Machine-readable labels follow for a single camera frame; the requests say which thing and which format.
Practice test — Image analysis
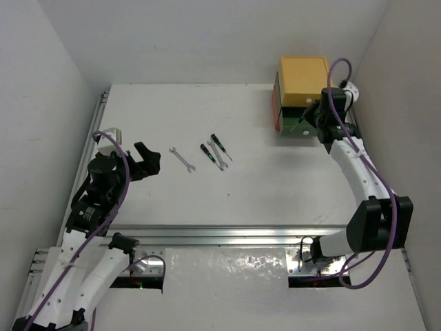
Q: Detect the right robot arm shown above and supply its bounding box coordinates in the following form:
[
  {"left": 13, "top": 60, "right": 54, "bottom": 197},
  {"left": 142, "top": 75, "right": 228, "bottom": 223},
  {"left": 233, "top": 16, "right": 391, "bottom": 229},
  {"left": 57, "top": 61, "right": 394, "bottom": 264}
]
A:
[{"left": 305, "top": 88, "right": 413, "bottom": 263}]

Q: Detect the aluminium rail frame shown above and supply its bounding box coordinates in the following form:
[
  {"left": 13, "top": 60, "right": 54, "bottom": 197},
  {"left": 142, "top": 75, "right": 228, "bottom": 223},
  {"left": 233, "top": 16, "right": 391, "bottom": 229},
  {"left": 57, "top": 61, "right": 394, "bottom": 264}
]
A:
[{"left": 25, "top": 90, "right": 413, "bottom": 287}]

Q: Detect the green black screwdriver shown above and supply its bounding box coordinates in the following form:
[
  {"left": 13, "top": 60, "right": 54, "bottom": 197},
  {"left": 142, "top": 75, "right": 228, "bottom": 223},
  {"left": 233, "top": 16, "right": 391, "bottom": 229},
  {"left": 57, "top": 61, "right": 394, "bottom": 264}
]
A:
[
  {"left": 289, "top": 109, "right": 311, "bottom": 132},
  {"left": 210, "top": 134, "right": 232, "bottom": 161},
  {"left": 200, "top": 143, "right": 216, "bottom": 163}
]

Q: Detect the yellow drawer box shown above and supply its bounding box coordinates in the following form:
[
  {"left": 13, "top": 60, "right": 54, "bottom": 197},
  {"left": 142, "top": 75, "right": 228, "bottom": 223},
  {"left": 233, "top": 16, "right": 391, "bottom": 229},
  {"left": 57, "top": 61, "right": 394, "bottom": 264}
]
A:
[{"left": 278, "top": 56, "right": 329, "bottom": 107}]

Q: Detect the silver combination wrench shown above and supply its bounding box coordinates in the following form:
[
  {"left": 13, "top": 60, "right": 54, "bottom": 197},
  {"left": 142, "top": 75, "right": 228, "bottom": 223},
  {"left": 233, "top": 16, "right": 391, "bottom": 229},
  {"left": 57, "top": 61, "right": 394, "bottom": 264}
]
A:
[{"left": 207, "top": 139, "right": 228, "bottom": 171}]

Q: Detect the white front cover panel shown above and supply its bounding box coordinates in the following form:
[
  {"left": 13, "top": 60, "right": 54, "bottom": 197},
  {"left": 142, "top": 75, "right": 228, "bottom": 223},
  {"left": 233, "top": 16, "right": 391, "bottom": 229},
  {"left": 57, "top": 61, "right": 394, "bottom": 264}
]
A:
[{"left": 95, "top": 248, "right": 424, "bottom": 330}]

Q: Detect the silver open-end wrench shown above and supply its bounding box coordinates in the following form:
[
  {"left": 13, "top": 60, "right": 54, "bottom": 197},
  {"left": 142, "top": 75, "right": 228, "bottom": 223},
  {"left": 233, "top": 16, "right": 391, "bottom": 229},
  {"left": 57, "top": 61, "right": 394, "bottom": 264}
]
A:
[{"left": 169, "top": 147, "right": 196, "bottom": 173}]

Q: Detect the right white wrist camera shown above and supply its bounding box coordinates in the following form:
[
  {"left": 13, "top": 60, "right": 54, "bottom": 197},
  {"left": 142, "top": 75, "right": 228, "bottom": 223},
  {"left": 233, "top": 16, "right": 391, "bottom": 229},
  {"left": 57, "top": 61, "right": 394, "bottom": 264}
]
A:
[{"left": 340, "top": 80, "right": 360, "bottom": 103}]

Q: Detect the red drawer box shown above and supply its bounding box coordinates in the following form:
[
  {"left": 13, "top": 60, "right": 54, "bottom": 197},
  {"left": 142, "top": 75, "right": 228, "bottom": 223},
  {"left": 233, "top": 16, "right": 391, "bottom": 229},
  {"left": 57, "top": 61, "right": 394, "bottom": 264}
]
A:
[{"left": 271, "top": 84, "right": 280, "bottom": 131}]

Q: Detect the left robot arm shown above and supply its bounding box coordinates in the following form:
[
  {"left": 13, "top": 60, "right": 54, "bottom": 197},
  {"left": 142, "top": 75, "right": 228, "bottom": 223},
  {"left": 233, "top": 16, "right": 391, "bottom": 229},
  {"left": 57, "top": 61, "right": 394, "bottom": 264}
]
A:
[{"left": 12, "top": 142, "right": 161, "bottom": 330}]

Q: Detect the green drawer box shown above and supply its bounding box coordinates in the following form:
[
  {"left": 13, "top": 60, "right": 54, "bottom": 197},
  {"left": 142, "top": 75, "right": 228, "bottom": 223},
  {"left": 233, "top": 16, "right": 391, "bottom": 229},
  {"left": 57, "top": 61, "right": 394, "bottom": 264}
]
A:
[{"left": 271, "top": 73, "right": 318, "bottom": 138}]

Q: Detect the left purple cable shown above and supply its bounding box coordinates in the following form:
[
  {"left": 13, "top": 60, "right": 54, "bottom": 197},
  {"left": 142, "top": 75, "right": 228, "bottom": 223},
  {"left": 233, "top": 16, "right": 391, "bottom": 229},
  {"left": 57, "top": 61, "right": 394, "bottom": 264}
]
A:
[{"left": 20, "top": 130, "right": 166, "bottom": 331}]

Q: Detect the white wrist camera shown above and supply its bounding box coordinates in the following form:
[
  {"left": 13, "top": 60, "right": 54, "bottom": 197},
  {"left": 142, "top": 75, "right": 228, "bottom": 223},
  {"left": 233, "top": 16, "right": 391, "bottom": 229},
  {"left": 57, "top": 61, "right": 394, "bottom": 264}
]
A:
[
  {"left": 93, "top": 128, "right": 122, "bottom": 156},
  {"left": 340, "top": 80, "right": 360, "bottom": 103}
]

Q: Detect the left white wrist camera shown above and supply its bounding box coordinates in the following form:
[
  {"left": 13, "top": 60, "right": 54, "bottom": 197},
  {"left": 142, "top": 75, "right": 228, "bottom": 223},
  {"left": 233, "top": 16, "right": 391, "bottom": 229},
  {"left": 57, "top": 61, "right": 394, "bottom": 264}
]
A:
[{"left": 93, "top": 128, "right": 122, "bottom": 156}]

